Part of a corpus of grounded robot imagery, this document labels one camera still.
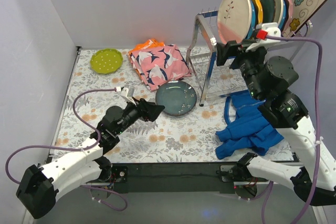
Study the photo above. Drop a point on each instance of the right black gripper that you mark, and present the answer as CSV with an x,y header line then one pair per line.
x,y
234,53

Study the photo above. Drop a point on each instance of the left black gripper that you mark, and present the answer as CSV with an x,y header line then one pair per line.
x,y
142,109

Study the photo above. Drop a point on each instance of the cream and pink plate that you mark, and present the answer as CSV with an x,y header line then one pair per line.
x,y
233,20

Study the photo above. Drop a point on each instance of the blue polka dot plate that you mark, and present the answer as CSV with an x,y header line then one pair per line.
x,y
253,21

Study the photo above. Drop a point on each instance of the yellow polka dot plate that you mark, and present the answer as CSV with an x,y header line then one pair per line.
x,y
259,11

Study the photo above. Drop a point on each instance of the green polka dot plate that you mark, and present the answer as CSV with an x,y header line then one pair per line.
x,y
106,61

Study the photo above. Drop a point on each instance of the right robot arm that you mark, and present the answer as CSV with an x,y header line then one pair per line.
x,y
268,81

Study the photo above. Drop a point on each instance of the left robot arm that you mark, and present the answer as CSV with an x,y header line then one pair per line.
x,y
41,187

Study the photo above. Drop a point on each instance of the steel dish rack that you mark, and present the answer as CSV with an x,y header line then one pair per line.
x,y
214,82

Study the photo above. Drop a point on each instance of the pink plate in rack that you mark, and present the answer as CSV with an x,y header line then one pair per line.
x,y
289,12

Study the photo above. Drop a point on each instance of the light blue plate in rack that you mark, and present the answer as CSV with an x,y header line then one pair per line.
x,y
283,18

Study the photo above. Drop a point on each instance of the cream rimmed plate in rack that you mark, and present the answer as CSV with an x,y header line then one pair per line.
x,y
279,8

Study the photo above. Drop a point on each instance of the dark teal plate on table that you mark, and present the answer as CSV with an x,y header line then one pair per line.
x,y
178,97

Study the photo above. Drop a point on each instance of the floral table mat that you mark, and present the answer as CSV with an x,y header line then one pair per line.
x,y
188,138

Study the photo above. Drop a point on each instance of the pink bird print cloth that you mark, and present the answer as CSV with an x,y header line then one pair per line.
x,y
159,65

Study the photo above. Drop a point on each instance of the orange cloth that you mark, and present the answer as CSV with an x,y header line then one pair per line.
x,y
150,43

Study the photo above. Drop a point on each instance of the blue cloth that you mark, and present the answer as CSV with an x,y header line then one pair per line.
x,y
246,127

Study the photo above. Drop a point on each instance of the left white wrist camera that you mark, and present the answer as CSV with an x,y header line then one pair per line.
x,y
127,93

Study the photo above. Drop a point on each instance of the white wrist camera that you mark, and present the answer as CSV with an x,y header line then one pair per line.
x,y
267,35
127,93

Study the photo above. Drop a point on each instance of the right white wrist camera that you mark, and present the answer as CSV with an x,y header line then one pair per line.
x,y
267,35

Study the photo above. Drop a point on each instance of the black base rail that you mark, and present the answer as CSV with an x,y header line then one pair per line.
x,y
172,177

